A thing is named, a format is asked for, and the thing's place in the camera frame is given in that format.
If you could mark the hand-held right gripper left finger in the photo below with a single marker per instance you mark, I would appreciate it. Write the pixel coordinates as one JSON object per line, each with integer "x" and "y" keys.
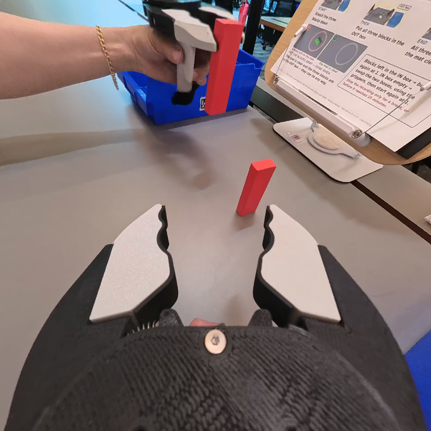
{"x": 134, "y": 266}

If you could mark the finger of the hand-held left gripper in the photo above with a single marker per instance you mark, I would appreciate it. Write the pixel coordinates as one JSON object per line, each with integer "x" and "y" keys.
{"x": 192, "y": 32}
{"x": 219, "y": 12}

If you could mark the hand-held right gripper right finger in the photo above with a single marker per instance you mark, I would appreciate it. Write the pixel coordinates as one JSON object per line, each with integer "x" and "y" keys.
{"x": 296, "y": 269}

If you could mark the red wooden block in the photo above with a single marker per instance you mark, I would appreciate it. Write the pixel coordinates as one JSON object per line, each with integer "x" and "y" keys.
{"x": 254, "y": 188}
{"x": 222, "y": 67}

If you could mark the person's left forearm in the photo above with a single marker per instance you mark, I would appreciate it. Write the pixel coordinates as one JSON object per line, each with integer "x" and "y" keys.
{"x": 50, "y": 57}

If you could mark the person's left hand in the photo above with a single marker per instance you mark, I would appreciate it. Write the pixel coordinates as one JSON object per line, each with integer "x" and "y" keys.
{"x": 151, "y": 54}

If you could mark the person's right hand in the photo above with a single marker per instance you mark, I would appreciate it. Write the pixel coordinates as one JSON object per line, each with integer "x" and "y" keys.
{"x": 202, "y": 323}

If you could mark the pink bag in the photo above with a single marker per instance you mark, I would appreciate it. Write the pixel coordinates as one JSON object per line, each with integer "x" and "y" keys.
{"x": 243, "y": 11}

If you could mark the black pillar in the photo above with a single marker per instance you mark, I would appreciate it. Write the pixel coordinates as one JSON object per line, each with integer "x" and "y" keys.
{"x": 253, "y": 23}

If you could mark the wooden-edged table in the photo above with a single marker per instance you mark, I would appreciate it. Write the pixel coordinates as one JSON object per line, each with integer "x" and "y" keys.
{"x": 276, "y": 22}

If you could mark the blue plastic bin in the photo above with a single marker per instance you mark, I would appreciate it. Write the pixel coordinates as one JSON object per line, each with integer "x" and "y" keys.
{"x": 421, "y": 387}
{"x": 158, "y": 107}

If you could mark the instruction sheet on wooden stand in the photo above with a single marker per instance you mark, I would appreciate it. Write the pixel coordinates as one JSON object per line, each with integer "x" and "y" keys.
{"x": 340, "y": 161}

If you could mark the printed instruction sheet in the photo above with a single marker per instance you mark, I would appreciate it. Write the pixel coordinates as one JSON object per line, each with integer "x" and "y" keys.
{"x": 370, "y": 67}

